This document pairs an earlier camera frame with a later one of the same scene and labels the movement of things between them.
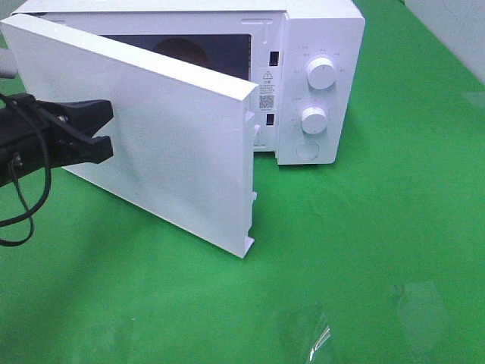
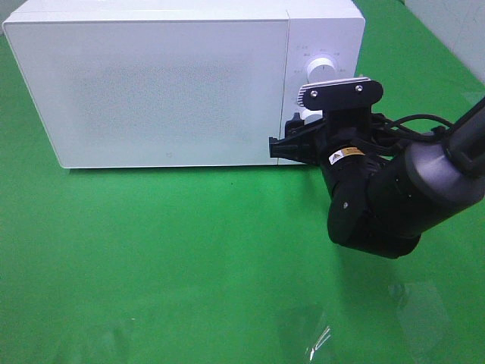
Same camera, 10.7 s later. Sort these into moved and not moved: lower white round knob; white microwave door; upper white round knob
Moved: white microwave door
Not moved: upper white round knob; lower white round knob
